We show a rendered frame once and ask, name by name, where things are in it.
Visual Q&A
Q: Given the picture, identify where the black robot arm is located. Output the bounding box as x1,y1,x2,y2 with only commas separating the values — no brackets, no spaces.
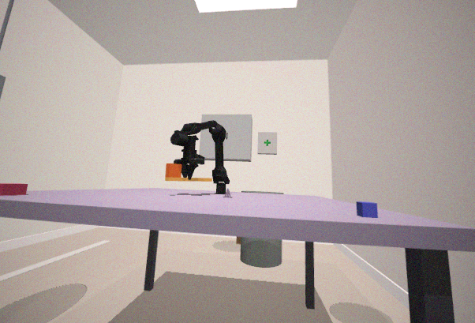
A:
170,120,230,194

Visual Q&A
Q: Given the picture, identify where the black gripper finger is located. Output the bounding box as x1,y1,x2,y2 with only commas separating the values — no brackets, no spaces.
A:
186,165,199,180
181,165,187,178

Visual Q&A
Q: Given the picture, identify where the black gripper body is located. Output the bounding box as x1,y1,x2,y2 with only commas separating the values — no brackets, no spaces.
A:
174,147,204,165

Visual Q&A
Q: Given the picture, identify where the small blue block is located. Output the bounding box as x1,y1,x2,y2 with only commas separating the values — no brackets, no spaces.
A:
357,201,378,218

